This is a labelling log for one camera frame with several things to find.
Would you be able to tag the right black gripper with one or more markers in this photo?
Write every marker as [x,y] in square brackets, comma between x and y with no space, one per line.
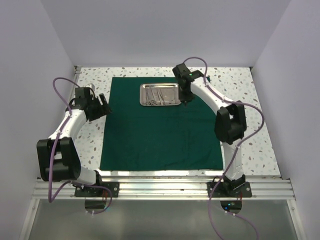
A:
[183,97]

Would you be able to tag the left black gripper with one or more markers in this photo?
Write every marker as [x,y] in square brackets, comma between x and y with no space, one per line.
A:
[103,109]

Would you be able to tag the green surgical cloth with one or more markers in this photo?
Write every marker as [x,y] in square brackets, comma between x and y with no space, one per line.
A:
[157,138]

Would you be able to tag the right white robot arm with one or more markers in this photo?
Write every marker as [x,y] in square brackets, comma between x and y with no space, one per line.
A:
[229,128]

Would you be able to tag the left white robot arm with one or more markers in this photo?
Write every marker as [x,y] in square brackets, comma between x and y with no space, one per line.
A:
[57,155]

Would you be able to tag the steel forceps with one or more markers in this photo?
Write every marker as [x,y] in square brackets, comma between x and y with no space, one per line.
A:
[160,96]

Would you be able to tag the steel instrument tray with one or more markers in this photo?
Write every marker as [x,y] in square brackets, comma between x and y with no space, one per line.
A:
[166,90]

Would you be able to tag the aluminium left rail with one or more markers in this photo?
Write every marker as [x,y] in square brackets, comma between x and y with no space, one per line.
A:
[75,80]

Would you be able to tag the aluminium rail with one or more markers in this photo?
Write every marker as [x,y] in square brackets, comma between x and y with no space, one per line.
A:
[75,80]
[197,188]

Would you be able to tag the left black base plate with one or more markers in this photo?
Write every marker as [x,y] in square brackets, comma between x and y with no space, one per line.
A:
[111,188]

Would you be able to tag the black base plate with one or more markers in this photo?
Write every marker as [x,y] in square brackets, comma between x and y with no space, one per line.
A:
[111,188]
[222,191]

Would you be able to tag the aluminium front rail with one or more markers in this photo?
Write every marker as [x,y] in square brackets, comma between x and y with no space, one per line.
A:
[197,188]

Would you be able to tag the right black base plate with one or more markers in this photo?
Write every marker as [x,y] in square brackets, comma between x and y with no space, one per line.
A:
[222,191]

